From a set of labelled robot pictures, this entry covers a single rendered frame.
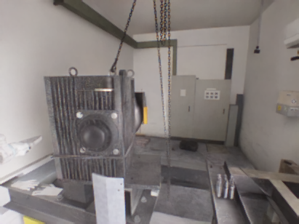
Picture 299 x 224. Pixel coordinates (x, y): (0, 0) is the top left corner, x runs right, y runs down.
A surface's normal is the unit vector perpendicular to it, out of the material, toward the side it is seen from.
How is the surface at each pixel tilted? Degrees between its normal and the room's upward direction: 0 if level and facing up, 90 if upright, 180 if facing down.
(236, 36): 90
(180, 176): 90
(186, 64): 90
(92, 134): 90
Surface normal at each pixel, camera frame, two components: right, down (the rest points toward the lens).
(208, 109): -0.27, 0.18
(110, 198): -0.05, 0.19
